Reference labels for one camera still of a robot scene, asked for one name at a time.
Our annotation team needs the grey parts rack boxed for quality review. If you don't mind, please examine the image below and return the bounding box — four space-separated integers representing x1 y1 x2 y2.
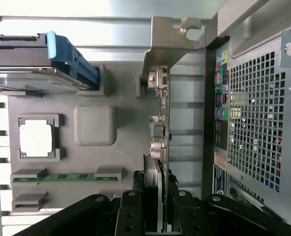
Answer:
0 60 146 214

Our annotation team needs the open black PC case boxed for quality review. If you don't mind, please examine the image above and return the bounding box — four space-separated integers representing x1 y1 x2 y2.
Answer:
201 0 291 223

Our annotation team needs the hard disk in blue caddy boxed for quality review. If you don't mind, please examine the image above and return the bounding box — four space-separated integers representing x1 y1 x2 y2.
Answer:
0 30 100 91

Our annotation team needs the silver CPU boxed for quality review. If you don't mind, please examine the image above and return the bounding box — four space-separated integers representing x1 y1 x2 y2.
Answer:
18 117 56 158

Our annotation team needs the green RAM stick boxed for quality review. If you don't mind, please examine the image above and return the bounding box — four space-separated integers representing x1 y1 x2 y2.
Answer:
11 173 118 184

